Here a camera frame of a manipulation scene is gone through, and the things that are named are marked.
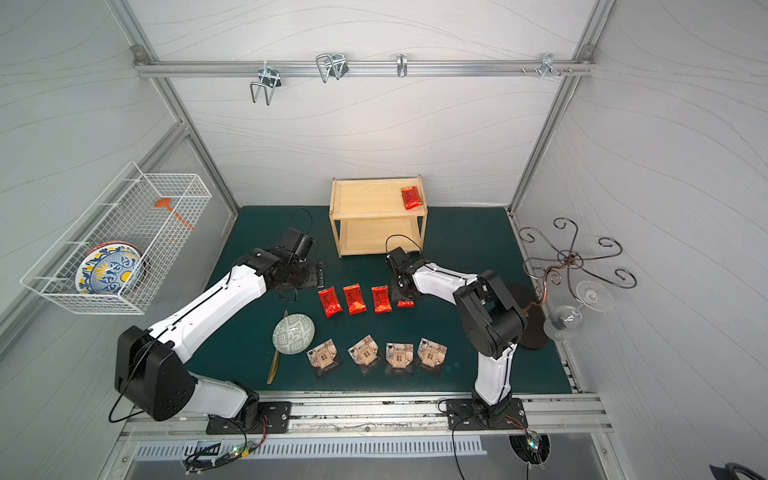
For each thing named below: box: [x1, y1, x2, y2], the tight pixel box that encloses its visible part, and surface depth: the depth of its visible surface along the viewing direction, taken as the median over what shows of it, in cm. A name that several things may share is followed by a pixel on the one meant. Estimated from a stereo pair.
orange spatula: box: [154, 198, 195, 231], surface depth 80 cm
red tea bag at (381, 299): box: [371, 285, 392, 314], surface depth 95 cm
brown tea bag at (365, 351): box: [347, 334, 379, 366], surface depth 86 cm
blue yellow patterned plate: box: [75, 241, 149, 295], surface depth 62 cm
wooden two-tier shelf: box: [329, 174, 428, 258], surface depth 100 cm
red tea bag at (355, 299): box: [343, 283, 368, 316], surface depth 95 cm
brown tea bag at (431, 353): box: [417, 337, 448, 368], surface depth 86 cm
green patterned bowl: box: [272, 313, 316, 355], surface depth 88 cm
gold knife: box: [267, 310, 288, 385], surface depth 84 cm
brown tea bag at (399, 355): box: [385, 342, 414, 369], surface depth 86 cm
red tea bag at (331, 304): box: [318, 286, 343, 318], surface depth 94 cm
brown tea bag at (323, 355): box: [306, 338, 338, 369], surface depth 86 cm
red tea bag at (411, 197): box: [401, 186, 423, 210], surface depth 94 cm
